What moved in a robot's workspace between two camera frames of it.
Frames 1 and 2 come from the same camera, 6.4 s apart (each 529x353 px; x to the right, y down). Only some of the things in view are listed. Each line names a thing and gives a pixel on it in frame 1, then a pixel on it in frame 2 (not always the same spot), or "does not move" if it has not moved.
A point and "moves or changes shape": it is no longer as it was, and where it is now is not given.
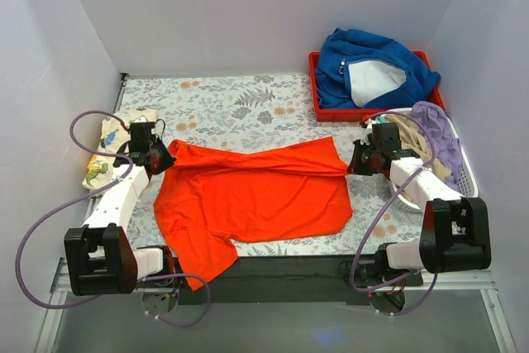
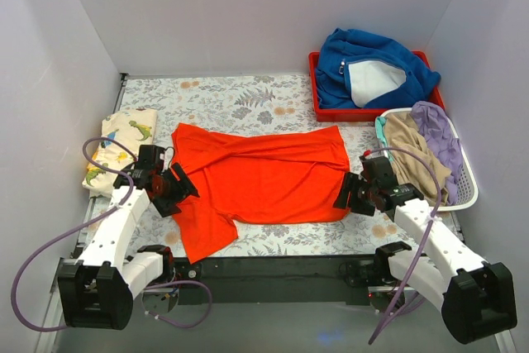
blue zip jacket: x=360 y=69 does not move
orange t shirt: x=209 y=197 moves or changes shape
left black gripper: x=156 y=159 → x=176 y=189
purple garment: x=442 y=135 does not move
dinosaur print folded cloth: x=115 y=132 does not move
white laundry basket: x=467 y=183 does not move
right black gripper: x=363 y=159 → x=353 y=194
